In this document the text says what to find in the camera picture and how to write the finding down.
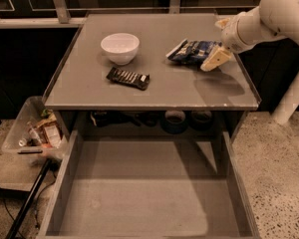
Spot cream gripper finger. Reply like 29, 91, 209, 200
215, 18, 230, 30
200, 45, 232, 72

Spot metal window frame rail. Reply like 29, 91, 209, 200
0, 0, 280, 30

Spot snack packets in bin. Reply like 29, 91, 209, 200
19, 109, 63, 148

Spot white ceramic bowl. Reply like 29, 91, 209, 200
101, 33, 140, 65

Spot dark tape roll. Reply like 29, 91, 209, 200
189, 111, 213, 130

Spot blue tape roll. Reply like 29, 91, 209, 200
160, 111, 188, 134

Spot clear plastic storage bin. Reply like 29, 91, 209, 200
2, 96, 68, 160

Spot blue chip bag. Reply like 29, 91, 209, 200
165, 39, 222, 65

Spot grey cabinet with top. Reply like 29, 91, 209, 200
43, 13, 260, 131

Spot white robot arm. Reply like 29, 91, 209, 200
200, 0, 299, 124

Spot black pole stand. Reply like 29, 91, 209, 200
5, 159, 52, 239

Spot black items inside cabinet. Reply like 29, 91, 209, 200
90, 111, 159, 127

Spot open grey top drawer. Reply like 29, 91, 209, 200
36, 131, 260, 239

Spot black snack bar wrapper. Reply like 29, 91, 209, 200
107, 67, 150, 91

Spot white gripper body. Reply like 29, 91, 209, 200
221, 12, 255, 54

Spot black floor cable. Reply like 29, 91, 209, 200
0, 167, 24, 239

